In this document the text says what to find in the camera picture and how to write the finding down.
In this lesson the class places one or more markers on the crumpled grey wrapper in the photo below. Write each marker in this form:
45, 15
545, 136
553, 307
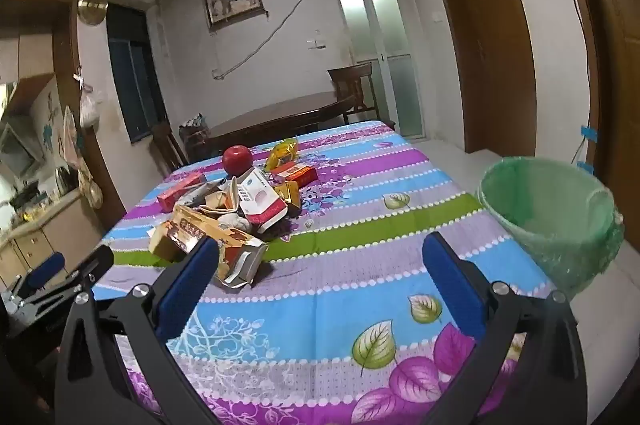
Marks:
202, 197

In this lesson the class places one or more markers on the range hood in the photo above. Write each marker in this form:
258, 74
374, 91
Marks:
20, 145

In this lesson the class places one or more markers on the pale yellow box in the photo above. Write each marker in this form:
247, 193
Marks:
162, 245

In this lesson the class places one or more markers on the round wooden table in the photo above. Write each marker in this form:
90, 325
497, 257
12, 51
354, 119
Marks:
280, 115

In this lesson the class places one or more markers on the white and red box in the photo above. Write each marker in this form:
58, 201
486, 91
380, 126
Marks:
260, 200

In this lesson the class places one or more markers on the bin with green bag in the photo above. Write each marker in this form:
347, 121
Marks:
550, 205

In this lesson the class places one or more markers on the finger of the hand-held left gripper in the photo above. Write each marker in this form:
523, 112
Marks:
47, 267
92, 267

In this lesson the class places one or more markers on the wooden kitchen doorframe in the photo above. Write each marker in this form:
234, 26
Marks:
67, 55

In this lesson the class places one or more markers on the kitchen cabinet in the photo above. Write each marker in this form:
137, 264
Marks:
45, 240

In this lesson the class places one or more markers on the crumpled white tissue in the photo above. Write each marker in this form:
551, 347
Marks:
235, 221

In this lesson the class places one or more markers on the red apple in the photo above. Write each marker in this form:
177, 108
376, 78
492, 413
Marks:
237, 160

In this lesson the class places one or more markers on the gold round wall plate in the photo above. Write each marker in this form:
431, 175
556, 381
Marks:
92, 5

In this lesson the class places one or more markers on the hanging cloth bags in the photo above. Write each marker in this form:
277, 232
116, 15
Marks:
75, 145

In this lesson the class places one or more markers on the orange-red box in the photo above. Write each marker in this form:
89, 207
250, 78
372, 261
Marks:
300, 175

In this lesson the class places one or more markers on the blue tape piece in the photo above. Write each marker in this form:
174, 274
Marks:
589, 132
585, 168

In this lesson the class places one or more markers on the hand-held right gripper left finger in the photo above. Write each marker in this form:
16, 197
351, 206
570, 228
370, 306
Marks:
185, 290

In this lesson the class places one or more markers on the brown panelled wooden door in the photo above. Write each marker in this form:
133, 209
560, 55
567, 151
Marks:
615, 55

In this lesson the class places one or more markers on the gold packet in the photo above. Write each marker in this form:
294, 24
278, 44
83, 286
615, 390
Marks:
289, 195

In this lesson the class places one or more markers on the dark window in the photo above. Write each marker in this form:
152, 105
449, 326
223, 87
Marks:
135, 80

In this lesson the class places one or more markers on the hanging white plastic bag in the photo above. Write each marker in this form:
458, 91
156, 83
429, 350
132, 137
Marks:
90, 110

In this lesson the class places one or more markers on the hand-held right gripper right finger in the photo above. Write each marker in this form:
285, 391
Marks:
452, 290

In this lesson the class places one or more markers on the frosted glass door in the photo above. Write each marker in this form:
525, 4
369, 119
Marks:
370, 30

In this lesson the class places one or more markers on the striped floral tablecloth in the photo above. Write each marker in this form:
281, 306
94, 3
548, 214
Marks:
350, 255

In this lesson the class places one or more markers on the wrappers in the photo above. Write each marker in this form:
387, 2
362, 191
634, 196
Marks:
200, 225

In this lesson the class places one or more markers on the dark wooden chair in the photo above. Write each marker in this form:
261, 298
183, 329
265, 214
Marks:
350, 80
167, 147

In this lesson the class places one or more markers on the yellow snack packet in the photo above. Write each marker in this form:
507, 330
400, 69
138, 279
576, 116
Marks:
282, 152

